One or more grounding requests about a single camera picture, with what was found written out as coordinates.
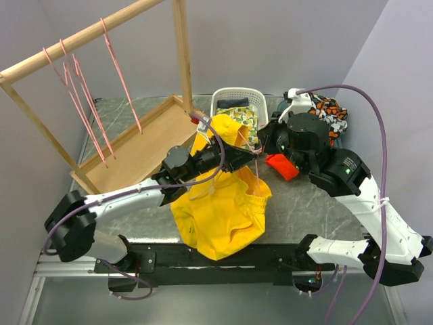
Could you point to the orange black patterned garment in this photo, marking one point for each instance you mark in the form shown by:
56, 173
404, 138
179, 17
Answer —
329, 111

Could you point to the white plastic basket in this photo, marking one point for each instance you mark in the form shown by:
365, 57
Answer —
256, 100

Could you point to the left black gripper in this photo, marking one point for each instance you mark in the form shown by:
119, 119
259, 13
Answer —
235, 158

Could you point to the wooden clothes rack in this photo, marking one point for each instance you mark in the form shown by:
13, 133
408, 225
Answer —
137, 151

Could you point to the yellow shorts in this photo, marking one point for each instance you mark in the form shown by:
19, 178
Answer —
233, 217

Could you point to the dark navy folded cloth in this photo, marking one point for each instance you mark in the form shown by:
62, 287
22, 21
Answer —
232, 103

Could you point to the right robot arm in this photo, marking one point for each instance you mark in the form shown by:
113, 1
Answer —
304, 140

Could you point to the aluminium rail frame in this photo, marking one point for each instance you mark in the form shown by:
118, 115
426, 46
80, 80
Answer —
71, 293

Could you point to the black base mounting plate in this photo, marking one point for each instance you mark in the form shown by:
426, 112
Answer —
177, 264

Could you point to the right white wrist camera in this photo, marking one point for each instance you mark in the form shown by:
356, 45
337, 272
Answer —
297, 103

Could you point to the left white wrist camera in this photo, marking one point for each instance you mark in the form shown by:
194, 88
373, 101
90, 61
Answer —
202, 123

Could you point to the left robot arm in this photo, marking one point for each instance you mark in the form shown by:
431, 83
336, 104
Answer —
74, 226

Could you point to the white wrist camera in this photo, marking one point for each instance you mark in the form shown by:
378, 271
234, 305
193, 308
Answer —
297, 103
202, 123

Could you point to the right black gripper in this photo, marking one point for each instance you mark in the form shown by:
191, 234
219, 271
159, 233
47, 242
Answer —
266, 135

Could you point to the pink wire hanger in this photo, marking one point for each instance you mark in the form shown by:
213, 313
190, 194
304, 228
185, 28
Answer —
209, 191
120, 74
68, 83
76, 73

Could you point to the lemon print folded cloth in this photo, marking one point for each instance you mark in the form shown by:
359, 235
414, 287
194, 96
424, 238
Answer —
246, 116

